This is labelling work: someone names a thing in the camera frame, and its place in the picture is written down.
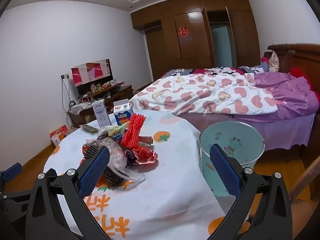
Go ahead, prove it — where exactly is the wooden bed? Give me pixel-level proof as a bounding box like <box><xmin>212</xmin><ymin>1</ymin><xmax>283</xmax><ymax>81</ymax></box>
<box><xmin>130</xmin><ymin>44</ymin><xmax>320</xmax><ymax>160</ymax></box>

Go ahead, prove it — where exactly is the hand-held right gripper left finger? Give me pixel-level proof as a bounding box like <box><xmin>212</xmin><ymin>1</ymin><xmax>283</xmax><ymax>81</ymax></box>
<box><xmin>25</xmin><ymin>145</ymin><xmax>112</xmax><ymax>240</ymax></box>

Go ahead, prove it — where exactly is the black power cable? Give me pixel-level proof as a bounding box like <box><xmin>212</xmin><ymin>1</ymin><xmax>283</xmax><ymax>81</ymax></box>
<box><xmin>61</xmin><ymin>79</ymin><xmax>77</xmax><ymax>120</ymax></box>

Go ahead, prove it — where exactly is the black television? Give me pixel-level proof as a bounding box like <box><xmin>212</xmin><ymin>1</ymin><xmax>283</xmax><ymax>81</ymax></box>
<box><xmin>77</xmin><ymin>59</ymin><xmax>114</xmax><ymax>96</ymax></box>

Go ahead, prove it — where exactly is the patchwork cloth cover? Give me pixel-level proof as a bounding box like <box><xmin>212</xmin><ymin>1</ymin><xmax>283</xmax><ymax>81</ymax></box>
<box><xmin>71</xmin><ymin>59</ymin><xmax>110</xmax><ymax>87</ymax></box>

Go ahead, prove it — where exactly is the red foam net sleeve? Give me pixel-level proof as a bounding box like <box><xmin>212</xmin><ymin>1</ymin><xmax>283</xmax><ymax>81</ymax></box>
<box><xmin>120</xmin><ymin>113</ymin><xmax>146</xmax><ymax>148</ymax></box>

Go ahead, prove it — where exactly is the black white patterned blanket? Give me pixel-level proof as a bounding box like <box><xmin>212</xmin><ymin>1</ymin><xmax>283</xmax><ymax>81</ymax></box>
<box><xmin>160</xmin><ymin>66</ymin><xmax>269</xmax><ymax>78</ymax></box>

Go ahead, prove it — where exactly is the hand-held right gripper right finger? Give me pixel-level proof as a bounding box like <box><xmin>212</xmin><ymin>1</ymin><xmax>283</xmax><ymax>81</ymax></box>
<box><xmin>209</xmin><ymin>144</ymin><xmax>293</xmax><ymax>240</ymax></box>

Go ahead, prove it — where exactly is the wooden wardrobe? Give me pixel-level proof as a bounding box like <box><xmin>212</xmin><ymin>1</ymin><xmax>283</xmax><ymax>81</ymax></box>
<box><xmin>130</xmin><ymin>0</ymin><xmax>261</xmax><ymax>83</ymax></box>

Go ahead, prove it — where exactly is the yellow-green plastic bag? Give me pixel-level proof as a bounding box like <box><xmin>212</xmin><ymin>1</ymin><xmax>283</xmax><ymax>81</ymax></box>
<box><xmin>104</xmin><ymin>125</ymin><xmax>130</xmax><ymax>137</ymax></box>

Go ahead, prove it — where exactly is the brown cardboard box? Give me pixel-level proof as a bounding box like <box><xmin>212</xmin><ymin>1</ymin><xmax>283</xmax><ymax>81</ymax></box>
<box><xmin>69</xmin><ymin>105</ymin><xmax>98</xmax><ymax>128</ymax></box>

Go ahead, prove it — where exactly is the red knitted cloth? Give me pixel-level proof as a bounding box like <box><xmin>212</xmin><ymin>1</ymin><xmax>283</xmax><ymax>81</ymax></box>
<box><xmin>289</xmin><ymin>67</ymin><xmax>314</xmax><ymax>90</ymax></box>

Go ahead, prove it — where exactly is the wooden television cabinet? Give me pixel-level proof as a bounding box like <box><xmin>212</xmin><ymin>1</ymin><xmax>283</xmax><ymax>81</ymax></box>
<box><xmin>69</xmin><ymin>84</ymin><xmax>134</xmax><ymax>128</ymax></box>

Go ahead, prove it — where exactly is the cluster of small ornaments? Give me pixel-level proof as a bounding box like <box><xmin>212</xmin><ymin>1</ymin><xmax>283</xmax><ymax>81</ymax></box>
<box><xmin>90</xmin><ymin>79</ymin><xmax>125</xmax><ymax>93</ymax></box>

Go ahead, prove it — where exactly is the blue milk carton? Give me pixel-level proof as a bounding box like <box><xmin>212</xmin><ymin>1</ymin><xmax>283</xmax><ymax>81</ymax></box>
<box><xmin>113</xmin><ymin>99</ymin><xmax>134</xmax><ymax>126</ymax></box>

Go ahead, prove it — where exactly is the tall white carton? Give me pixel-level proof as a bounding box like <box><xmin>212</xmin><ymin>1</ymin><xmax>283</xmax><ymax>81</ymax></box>
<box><xmin>92</xmin><ymin>99</ymin><xmax>112</xmax><ymax>127</ymax></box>

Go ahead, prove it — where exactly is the frosted glass door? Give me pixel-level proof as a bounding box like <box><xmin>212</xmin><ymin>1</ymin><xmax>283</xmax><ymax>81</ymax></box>
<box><xmin>209</xmin><ymin>22</ymin><xmax>237</xmax><ymax>67</ymax></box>

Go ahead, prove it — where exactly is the teal cartoon print bin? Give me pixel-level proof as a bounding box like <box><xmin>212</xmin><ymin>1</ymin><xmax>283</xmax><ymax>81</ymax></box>
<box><xmin>199</xmin><ymin>121</ymin><xmax>265</xmax><ymax>197</ymax></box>

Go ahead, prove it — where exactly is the purple quilt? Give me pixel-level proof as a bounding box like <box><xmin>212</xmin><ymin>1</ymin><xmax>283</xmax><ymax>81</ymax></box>
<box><xmin>246</xmin><ymin>71</ymin><xmax>317</xmax><ymax>123</ymax></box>

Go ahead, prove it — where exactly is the floral pillow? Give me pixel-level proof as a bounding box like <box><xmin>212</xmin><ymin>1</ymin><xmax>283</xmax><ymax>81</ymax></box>
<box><xmin>267</xmin><ymin>50</ymin><xmax>280</xmax><ymax>73</ymax></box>

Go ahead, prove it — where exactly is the wicker chair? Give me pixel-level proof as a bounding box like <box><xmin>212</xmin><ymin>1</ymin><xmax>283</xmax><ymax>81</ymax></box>
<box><xmin>287</xmin><ymin>155</ymin><xmax>320</xmax><ymax>230</ymax></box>

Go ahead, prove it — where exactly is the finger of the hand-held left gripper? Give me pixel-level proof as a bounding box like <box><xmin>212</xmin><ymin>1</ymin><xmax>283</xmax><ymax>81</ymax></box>
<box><xmin>0</xmin><ymin>191</ymin><xmax>34</xmax><ymax>208</ymax></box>
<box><xmin>0</xmin><ymin>162</ymin><xmax>23</xmax><ymax>183</ymax></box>

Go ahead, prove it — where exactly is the heart print blanket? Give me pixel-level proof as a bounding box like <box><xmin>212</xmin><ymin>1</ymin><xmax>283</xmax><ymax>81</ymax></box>
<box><xmin>130</xmin><ymin>74</ymin><xmax>278</xmax><ymax>117</ymax></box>

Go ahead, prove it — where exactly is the orange cardboard box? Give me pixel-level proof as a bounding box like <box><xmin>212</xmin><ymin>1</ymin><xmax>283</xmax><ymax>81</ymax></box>
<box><xmin>49</xmin><ymin>124</ymin><xmax>69</xmax><ymax>147</ymax></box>

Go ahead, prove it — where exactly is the small green packet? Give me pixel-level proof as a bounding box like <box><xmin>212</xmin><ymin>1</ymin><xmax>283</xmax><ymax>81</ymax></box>
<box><xmin>79</xmin><ymin>124</ymin><xmax>98</xmax><ymax>133</ymax></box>

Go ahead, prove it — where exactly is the clear plastic bag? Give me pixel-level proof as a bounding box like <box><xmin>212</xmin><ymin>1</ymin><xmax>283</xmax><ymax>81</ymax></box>
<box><xmin>97</xmin><ymin>137</ymin><xmax>146</xmax><ymax>182</ymax></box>

